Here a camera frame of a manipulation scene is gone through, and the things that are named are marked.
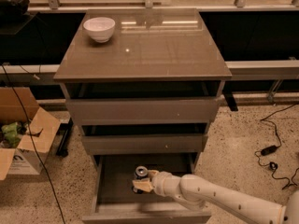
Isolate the open cardboard box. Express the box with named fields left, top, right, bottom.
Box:
left=0, top=88, right=60, bottom=180

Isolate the blue pepsi can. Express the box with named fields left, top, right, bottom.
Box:
left=132, top=166, right=149, bottom=194

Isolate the green bag in box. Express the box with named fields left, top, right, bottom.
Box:
left=0, top=122, right=26, bottom=148

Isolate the black object on shelf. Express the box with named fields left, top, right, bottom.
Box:
left=0, top=0, right=30, bottom=17

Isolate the grey drawer cabinet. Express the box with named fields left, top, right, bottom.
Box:
left=52, top=8, right=233, bottom=170

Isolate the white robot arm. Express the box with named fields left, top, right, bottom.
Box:
left=132, top=166, right=299, bottom=224

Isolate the grey open bottom drawer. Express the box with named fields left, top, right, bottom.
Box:
left=82, top=153, right=211, bottom=224

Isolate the white ceramic bowl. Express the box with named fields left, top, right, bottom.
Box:
left=83, top=17, right=116, bottom=43

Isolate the grey middle drawer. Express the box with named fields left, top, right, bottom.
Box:
left=82, top=134, right=207, bottom=155

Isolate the black power adapter cable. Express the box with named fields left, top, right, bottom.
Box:
left=253, top=102, right=299, bottom=190

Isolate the black floor cable left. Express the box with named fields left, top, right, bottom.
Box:
left=0, top=63, right=66, bottom=224

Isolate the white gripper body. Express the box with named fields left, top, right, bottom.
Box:
left=151, top=172, right=181, bottom=197

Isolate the black table leg left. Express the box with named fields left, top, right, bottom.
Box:
left=56, top=119, right=73, bottom=158

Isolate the grey top drawer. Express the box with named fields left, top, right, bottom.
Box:
left=66, top=99, right=219, bottom=125

